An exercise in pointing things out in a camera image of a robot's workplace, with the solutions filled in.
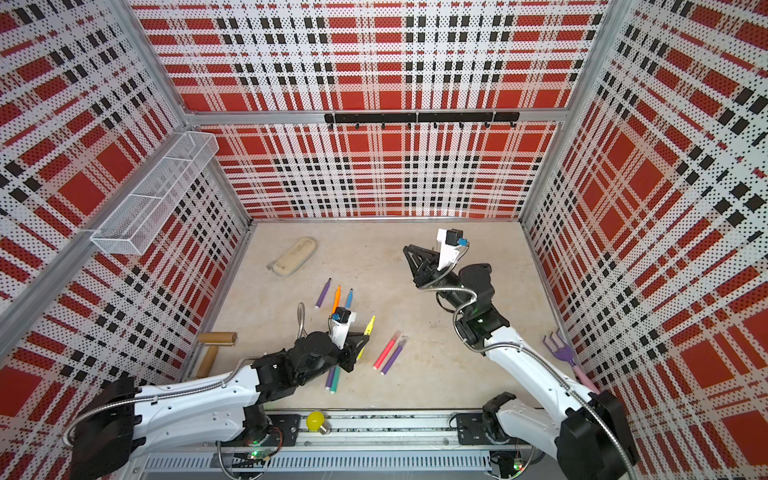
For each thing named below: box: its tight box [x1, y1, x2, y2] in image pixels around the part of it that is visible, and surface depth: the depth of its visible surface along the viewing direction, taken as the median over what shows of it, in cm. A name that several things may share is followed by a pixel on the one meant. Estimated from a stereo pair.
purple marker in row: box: [380, 339, 407, 375], surface depth 88 cm
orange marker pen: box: [332, 285, 342, 314], surface depth 100 cm
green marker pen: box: [330, 366, 341, 394], surface depth 82 cm
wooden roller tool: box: [196, 331, 237, 378], surface depth 90 cm
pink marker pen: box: [373, 331, 401, 370], surface depth 88 cm
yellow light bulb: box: [306, 411, 332, 435], surface depth 75 cm
